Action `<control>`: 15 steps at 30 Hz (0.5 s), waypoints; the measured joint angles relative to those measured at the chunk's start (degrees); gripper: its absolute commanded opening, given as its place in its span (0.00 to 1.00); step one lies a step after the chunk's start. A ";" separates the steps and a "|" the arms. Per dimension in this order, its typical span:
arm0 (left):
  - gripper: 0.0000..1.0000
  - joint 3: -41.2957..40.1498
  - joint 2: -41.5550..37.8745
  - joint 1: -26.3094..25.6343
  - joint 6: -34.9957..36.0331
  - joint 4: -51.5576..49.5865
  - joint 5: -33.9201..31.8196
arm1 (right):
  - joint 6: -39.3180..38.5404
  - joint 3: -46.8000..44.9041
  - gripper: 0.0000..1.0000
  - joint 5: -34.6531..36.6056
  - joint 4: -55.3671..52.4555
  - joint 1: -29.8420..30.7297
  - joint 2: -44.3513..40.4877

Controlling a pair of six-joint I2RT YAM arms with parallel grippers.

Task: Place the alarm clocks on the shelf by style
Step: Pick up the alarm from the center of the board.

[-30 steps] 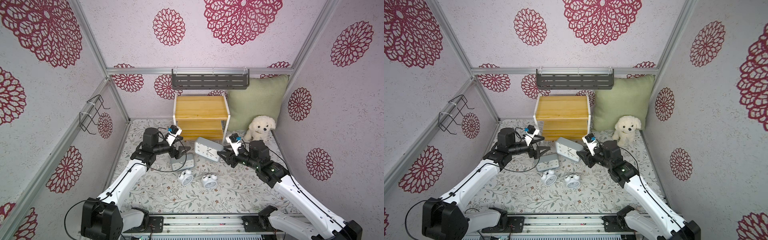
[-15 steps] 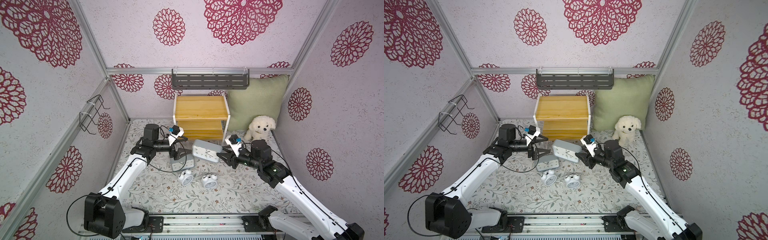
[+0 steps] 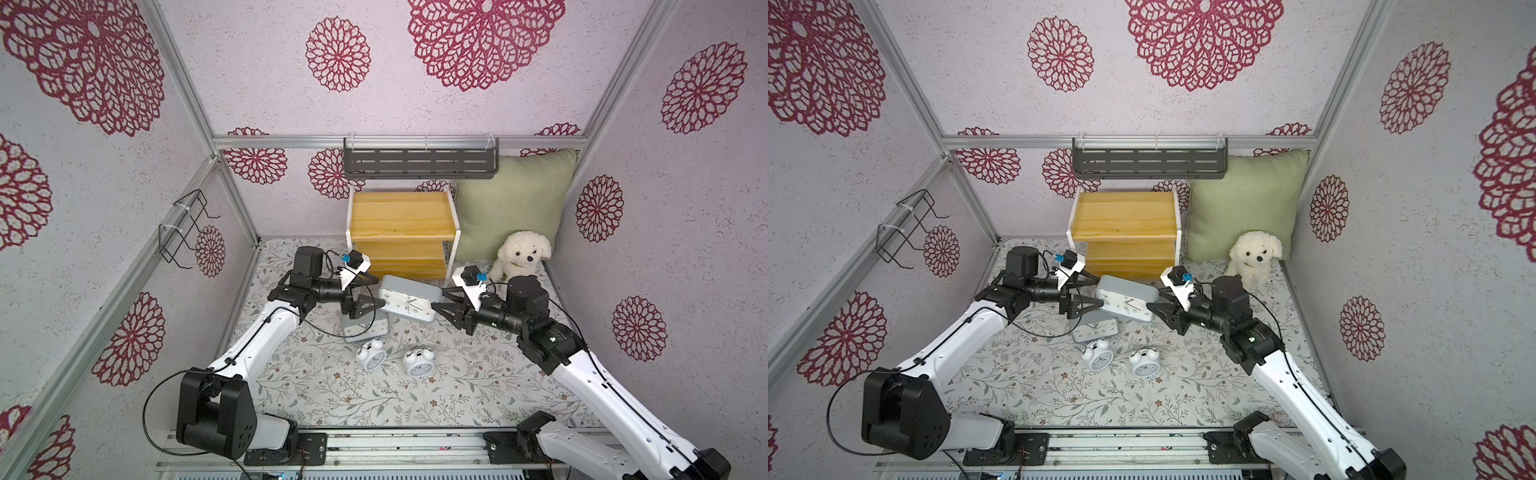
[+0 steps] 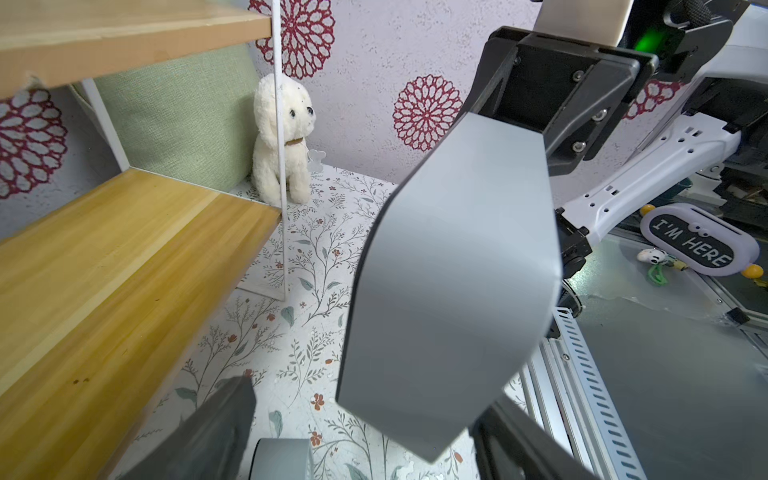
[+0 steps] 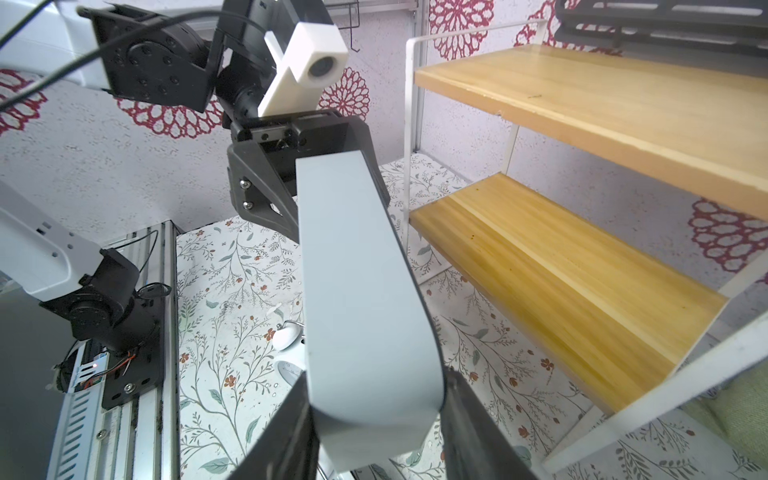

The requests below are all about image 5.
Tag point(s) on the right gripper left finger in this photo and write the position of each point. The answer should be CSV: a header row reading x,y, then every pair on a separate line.
x,y
288,448

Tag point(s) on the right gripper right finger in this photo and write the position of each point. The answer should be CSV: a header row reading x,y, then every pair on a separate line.
x,y
474,446

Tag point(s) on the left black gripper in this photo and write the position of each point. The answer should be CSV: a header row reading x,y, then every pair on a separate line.
x,y
262,157

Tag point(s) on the grey square alarm clock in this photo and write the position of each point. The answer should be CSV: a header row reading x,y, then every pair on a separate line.
x,y
373,363

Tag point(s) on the yellow wooden two-tier shelf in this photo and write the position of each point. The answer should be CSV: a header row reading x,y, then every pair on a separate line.
x,y
618,321

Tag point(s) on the white twin-bell alarm clock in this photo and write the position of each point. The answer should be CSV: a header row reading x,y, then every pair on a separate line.
x,y
288,341

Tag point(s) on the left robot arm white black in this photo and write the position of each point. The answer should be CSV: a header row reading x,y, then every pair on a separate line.
x,y
249,72

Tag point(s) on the green cushion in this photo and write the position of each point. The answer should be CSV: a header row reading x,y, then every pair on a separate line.
x,y
737,412

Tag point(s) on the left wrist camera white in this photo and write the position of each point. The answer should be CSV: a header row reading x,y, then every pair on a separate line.
x,y
314,58

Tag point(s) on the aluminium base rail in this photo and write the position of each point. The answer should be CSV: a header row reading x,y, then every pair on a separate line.
x,y
120,413

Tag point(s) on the black wire wall rack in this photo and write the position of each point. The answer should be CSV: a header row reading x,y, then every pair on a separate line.
x,y
350,13

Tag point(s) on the grey metal wall shelf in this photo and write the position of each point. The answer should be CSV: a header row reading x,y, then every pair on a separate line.
x,y
728,27

